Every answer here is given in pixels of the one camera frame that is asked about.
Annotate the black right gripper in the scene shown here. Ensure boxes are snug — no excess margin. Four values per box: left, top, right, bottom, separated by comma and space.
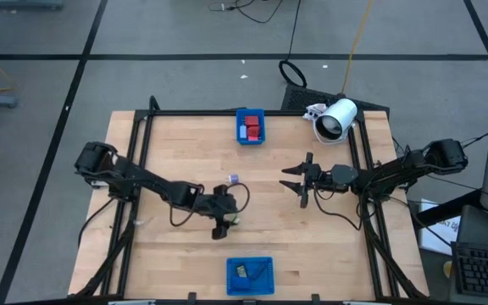
278, 151, 335, 209

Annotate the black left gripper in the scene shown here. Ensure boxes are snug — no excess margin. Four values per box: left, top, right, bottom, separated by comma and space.
201, 183, 241, 241

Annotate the blue plastic basket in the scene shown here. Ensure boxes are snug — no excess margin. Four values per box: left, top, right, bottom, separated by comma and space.
225, 256, 276, 297
235, 108, 267, 147

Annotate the black desk beam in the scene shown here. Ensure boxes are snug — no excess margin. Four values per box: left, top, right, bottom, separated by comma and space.
415, 189, 482, 229

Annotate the white paper sheet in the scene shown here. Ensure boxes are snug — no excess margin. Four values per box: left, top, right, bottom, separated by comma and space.
419, 197, 462, 257

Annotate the dark grey flat device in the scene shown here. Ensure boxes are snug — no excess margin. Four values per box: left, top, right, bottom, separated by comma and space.
455, 205, 488, 255

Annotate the black keyboard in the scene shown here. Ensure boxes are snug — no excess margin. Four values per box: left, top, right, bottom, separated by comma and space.
450, 241, 488, 302

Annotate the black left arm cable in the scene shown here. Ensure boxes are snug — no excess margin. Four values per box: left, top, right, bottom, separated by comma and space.
168, 181, 252, 228

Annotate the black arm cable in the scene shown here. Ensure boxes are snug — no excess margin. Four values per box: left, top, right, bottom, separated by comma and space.
313, 188, 366, 232
168, 181, 252, 228

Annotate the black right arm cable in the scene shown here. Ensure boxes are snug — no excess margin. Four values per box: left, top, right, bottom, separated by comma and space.
313, 188, 366, 232

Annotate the white bundled fan cable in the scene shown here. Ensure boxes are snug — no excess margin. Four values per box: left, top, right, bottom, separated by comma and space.
302, 103, 330, 124

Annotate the black looped floor cable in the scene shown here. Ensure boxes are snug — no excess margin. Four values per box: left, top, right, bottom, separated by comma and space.
278, 0, 308, 89

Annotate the black aluminium table frame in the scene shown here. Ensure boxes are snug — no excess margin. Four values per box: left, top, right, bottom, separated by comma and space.
72, 95, 430, 300

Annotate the thin black base cable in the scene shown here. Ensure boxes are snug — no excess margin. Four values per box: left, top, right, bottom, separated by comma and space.
77, 196, 118, 249

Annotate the thin black floor cable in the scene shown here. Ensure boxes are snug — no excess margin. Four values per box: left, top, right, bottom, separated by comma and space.
208, 0, 286, 25

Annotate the thin black power cable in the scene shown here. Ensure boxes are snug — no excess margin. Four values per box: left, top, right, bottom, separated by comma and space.
459, 131, 488, 146

